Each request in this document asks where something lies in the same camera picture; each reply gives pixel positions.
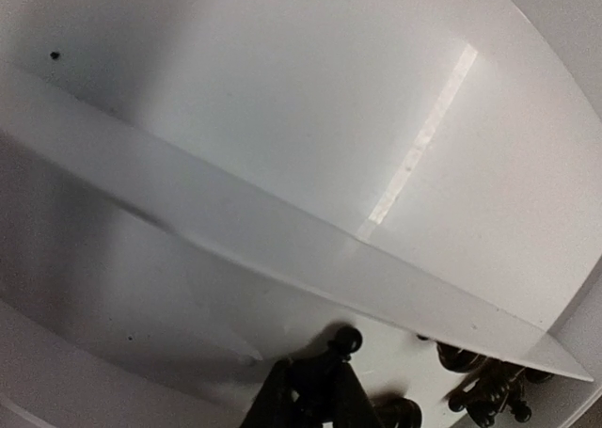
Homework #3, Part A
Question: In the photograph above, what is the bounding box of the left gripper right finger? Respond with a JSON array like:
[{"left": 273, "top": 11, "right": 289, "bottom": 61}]
[{"left": 330, "top": 362, "right": 382, "bottom": 428}]

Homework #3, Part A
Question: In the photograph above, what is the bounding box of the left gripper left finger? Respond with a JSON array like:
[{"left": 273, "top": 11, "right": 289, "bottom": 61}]
[{"left": 240, "top": 359, "right": 301, "bottom": 428}]

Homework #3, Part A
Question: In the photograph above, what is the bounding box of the black chess piece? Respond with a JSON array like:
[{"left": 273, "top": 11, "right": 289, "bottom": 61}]
[{"left": 291, "top": 323, "right": 366, "bottom": 405}]

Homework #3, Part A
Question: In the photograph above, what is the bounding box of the white plastic tray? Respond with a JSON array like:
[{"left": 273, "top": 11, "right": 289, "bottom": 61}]
[{"left": 1, "top": 0, "right": 601, "bottom": 427}]

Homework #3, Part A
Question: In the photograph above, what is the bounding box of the black chess pieces pile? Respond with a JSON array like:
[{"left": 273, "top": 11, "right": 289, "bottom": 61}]
[{"left": 372, "top": 341, "right": 553, "bottom": 427}]

